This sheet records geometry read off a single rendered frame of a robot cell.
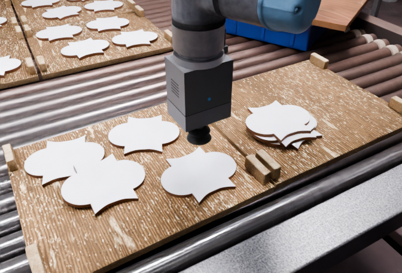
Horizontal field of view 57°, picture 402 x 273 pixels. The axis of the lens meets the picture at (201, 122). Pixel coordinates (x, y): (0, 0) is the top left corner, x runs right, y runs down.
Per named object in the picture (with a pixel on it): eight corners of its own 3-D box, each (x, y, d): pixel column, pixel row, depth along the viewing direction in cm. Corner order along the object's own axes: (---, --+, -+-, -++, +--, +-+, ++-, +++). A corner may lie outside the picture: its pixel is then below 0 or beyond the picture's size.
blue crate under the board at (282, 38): (335, 21, 136) (341, -6, 130) (307, 53, 115) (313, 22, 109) (257, 6, 149) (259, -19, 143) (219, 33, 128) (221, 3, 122)
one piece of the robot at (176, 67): (198, 11, 61) (198, 96, 70) (148, 21, 57) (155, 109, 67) (241, 36, 52) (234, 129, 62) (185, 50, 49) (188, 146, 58)
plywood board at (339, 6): (379, -13, 137) (381, -19, 136) (345, 32, 103) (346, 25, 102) (255, -31, 158) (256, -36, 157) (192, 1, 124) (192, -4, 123)
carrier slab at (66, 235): (274, 192, 68) (274, 186, 67) (40, 303, 51) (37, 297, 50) (183, 102, 92) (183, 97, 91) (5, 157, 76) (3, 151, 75)
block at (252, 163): (270, 182, 68) (272, 171, 66) (262, 186, 67) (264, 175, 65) (250, 163, 72) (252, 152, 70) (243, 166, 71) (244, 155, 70)
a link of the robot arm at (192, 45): (162, 17, 53) (210, 8, 56) (164, 47, 56) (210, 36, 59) (187, 35, 48) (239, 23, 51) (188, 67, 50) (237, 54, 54)
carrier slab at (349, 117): (417, 124, 85) (419, 119, 84) (275, 190, 68) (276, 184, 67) (309, 63, 109) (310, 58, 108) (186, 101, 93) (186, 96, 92)
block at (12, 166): (19, 169, 70) (15, 159, 69) (8, 173, 70) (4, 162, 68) (14, 151, 75) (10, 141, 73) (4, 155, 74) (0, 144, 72)
